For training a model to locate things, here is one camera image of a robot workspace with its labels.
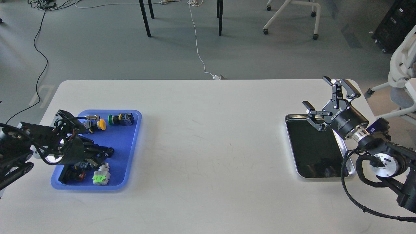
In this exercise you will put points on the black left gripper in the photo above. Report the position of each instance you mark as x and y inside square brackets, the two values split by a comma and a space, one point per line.
[83, 149]

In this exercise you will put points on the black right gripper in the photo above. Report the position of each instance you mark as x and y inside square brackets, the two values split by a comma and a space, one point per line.
[339, 114]

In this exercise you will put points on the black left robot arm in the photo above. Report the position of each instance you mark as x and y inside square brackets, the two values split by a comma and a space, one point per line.
[16, 142]

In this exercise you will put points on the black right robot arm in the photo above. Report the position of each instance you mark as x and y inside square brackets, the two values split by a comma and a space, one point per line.
[381, 163]

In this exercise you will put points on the blue plastic tray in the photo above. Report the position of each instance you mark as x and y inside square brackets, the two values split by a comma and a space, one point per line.
[122, 138]

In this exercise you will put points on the silver metal tray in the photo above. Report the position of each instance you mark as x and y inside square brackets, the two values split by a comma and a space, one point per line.
[317, 155]

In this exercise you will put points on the red emergency stop button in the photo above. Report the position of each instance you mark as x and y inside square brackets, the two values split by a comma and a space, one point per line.
[83, 166]

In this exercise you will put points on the white office chair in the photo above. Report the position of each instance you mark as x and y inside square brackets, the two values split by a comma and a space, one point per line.
[401, 75]

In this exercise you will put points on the black equipment case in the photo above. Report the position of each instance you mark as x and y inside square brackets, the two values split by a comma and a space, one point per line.
[396, 24]

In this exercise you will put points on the grey green selector switch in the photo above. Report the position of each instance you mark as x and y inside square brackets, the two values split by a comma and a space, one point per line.
[102, 175]

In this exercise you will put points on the yellow push button switch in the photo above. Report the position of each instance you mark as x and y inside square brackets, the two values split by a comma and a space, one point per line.
[93, 126]

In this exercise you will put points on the black red switch block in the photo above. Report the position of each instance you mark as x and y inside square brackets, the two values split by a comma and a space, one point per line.
[69, 173]

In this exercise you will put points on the green push button switch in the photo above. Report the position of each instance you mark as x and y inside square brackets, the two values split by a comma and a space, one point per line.
[124, 119]

